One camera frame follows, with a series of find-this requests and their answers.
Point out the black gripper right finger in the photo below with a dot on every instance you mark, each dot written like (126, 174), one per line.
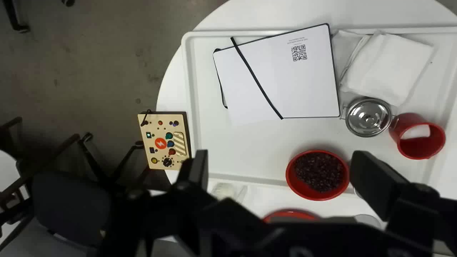
(379, 184)

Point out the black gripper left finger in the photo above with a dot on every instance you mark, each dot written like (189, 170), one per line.
(194, 176)

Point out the white notebook black cover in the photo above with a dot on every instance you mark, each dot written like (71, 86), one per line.
(285, 76)

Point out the small clear glass cup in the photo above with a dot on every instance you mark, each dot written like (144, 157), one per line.
(228, 190)

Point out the wooden toy puzzle board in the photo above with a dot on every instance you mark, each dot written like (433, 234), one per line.
(166, 139)

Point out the white plastic tray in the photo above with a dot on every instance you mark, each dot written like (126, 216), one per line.
(261, 150)

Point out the red plastic cup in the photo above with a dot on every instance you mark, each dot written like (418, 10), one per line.
(416, 137)

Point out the red bowl of coffee beans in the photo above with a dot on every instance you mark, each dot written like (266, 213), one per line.
(318, 174)

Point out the small metal bowl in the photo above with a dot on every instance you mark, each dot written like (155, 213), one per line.
(368, 116)

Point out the red plate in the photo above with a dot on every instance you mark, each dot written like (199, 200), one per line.
(291, 214)

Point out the black office chair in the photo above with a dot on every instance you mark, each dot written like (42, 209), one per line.
(65, 204)

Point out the folded white cloth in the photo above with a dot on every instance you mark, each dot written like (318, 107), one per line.
(382, 66)

